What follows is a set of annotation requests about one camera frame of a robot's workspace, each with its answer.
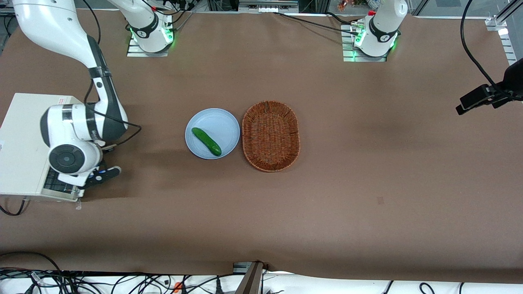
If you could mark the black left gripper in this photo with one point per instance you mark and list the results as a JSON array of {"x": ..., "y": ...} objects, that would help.
[{"x": 513, "y": 81}]

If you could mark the brown table cover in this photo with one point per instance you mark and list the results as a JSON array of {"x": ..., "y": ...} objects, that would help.
[{"x": 367, "y": 183}]

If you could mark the grey metal box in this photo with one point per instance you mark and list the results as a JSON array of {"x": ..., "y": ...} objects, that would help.
[{"x": 267, "y": 6}]

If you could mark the clear tape piece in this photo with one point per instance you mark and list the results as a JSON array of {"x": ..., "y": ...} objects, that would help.
[{"x": 78, "y": 205}]

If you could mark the brown wicker basket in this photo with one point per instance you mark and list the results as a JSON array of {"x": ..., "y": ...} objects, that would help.
[{"x": 269, "y": 136}]

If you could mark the red white oven sticker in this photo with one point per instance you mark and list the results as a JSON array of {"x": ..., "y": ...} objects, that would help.
[{"x": 62, "y": 99}]

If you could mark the light blue plate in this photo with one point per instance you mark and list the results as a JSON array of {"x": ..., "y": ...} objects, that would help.
[{"x": 222, "y": 126}]

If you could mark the slotted aluminium plate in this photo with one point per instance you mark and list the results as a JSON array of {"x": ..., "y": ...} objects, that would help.
[{"x": 508, "y": 49}]

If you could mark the aluminium arm base plate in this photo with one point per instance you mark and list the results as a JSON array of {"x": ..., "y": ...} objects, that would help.
[
  {"x": 347, "y": 57},
  {"x": 135, "y": 52}
]

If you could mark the green cucumber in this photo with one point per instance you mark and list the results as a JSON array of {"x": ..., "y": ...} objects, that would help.
[{"x": 206, "y": 141}]

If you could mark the aluminium post bracket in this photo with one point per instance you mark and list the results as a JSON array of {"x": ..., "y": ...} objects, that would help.
[{"x": 239, "y": 267}]

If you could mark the white toaster oven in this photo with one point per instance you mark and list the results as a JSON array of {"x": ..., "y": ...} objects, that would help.
[{"x": 20, "y": 155}]

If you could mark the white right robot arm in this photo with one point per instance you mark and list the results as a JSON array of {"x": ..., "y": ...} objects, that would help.
[{"x": 53, "y": 24}]

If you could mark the aluminium frame profile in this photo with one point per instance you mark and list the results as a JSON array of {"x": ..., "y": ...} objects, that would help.
[{"x": 510, "y": 10}]

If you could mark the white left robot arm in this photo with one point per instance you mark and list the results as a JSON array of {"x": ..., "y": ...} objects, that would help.
[{"x": 384, "y": 24}]

